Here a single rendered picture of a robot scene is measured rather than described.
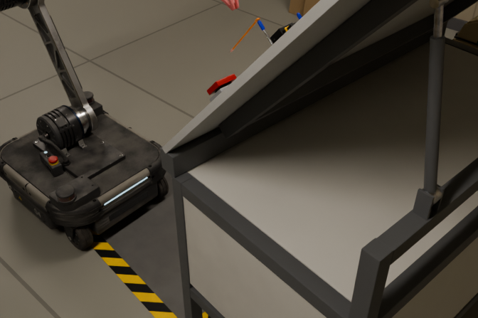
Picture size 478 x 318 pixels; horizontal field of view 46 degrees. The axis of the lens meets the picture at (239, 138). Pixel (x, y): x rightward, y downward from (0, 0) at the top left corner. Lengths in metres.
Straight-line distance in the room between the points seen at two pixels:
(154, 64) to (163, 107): 0.49
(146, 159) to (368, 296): 1.50
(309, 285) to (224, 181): 0.36
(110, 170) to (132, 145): 0.18
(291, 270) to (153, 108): 2.05
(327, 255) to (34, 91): 2.50
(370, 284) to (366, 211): 0.35
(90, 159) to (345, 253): 1.40
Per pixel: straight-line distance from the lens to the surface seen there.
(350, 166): 1.44
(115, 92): 3.28
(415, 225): 1.03
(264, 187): 1.36
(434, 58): 0.91
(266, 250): 1.21
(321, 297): 1.15
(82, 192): 2.19
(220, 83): 1.13
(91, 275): 2.28
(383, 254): 0.97
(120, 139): 2.49
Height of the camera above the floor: 1.70
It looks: 37 degrees down
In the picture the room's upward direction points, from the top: straight up
